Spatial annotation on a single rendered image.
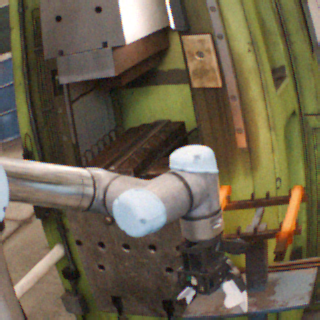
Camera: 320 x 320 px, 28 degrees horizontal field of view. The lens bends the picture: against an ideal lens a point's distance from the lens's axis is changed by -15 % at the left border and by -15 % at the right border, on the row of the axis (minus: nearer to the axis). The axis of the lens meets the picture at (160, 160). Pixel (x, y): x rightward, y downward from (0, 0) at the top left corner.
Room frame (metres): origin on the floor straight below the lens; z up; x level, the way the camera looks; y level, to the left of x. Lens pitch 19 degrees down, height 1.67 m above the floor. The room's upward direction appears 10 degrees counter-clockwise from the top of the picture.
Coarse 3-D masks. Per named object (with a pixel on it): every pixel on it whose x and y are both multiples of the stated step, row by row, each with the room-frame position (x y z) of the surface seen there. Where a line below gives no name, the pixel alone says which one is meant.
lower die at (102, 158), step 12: (156, 120) 2.38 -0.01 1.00; (168, 120) 2.36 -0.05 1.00; (132, 132) 2.33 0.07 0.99; (156, 132) 2.26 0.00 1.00; (180, 132) 2.30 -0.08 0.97; (120, 144) 2.23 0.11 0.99; (144, 144) 2.17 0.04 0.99; (168, 144) 2.21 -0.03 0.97; (96, 156) 2.18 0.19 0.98; (108, 156) 2.13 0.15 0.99; (132, 156) 2.08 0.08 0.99; (144, 156) 2.06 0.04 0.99; (156, 156) 2.12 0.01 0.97; (120, 168) 1.99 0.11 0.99; (132, 168) 1.98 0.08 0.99; (144, 168) 2.04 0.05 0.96
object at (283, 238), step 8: (296, 192) 1.70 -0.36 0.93; (296, 200) 1.65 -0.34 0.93; (288, 208) 1.61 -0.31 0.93; (296, 208) 1.60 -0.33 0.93; (288, 216) 1.56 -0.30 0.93; (288, 224) 1.51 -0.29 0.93; (280, 232) 1.47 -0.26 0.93; (288, 232) 1.45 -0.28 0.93; (280, 240) 1.43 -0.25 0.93; (288, 240) 1.45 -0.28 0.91; (280, 248) 1.38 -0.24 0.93; (280, 256) 1.37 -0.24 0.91
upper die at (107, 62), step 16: (160, 32) 2.30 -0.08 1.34; (112, 48) 1.98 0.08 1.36; (128, 48) 2.07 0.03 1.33; (144, 48) 2.17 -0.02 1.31; (160, 48) 2.28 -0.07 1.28; (64, 64) 2.04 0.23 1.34; (80, 64) 2.02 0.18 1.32; (96, 64) 2.00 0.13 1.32; (112, 64) 1.97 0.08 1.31; (128, 64) 2.05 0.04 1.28; (64, 80) 2.05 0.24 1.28; (80, 80) 2.02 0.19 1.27
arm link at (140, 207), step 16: (128, 176) 1.14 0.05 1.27; (160, 176) 1.11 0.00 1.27; (176, 176) 1.11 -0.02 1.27; (112, 192) 1.11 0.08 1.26; (128, 192) 1.07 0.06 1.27; (144, 192) 1.06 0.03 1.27; (160, 192) 1.07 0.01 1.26; (176, 192) 1.08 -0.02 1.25; (112, 208) 1.11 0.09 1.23; (128, 208) 1.04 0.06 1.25; (144, 208) 1.04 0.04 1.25; (160, 208) 1.05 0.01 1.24; (176, 208) 1.07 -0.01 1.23; (128, 224) 1.05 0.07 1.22; (144, 224) 1.03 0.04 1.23; (160, 224) 1.05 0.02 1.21
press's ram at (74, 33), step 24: (48, 0) 2.06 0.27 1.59; (72, 0) 2.02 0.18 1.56; (96, 0) 1.98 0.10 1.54; (120, 0) 1.96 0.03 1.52; (144, 0) 2.11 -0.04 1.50; (48, 24) 2.06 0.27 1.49; (72, 24) 2.02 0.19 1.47; (96, 24) 1.99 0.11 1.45; (120, 24) 1.95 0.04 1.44; (144, 24) 2.08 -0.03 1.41; (168, 24) 2.25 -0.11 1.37; (48, 48) 2.07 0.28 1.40; (72, 48) 2.03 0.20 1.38; (96, 48) 1.99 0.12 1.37
